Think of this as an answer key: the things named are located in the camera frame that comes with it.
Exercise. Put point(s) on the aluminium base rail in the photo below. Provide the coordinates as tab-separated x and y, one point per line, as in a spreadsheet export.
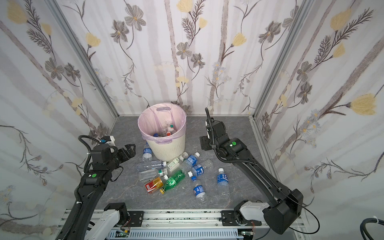
102	222

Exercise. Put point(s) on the white green label bottle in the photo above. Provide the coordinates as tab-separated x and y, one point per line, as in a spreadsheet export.
174	165

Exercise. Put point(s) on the pepsi bottle blue cap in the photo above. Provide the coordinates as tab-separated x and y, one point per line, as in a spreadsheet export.
199	190

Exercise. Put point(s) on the green bottle lying centre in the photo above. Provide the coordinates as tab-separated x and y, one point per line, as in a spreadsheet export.
173	181

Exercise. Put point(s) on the blue label bottle white cap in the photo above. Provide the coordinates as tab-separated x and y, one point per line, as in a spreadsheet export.
189	162

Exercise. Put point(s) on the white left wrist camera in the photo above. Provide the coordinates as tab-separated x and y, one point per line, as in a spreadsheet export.
110	140

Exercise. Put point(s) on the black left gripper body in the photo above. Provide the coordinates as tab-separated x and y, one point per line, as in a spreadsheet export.
122	153

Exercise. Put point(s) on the clear bottle green red label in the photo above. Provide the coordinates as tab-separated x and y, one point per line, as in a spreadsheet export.
170	130

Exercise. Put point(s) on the upright blue label water bottle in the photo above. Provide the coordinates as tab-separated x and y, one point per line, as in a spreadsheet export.
147	153

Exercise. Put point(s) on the white slotted cable duct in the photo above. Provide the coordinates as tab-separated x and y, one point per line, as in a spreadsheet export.
176	234

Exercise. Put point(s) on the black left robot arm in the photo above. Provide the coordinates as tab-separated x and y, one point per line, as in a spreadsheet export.
103	158

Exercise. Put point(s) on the small blue label bottle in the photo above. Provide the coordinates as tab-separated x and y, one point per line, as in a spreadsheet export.
201	168

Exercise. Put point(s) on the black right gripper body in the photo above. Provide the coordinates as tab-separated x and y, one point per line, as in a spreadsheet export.
208	141

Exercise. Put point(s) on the pink bin liner bag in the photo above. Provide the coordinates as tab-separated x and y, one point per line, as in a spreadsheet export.
153	120

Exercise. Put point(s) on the clear bottle green cap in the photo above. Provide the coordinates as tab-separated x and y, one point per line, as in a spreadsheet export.
148	175

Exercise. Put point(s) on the clear bottle lying left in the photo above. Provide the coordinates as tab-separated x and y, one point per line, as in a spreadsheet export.
157	164

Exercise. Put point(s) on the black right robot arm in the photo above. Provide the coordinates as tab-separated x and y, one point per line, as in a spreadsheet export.
283	206

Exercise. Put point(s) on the pepsi bottle white cap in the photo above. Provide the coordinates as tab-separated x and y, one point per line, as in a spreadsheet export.
223	184

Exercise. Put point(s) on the red yellow drink bottle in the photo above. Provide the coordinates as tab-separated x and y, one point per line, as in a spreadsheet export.
154	185

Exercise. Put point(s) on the clear bottle red white label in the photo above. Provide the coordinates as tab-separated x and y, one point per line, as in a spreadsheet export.
163	132

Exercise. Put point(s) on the cream plastic waste bin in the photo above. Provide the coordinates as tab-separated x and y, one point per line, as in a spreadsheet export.
169	151

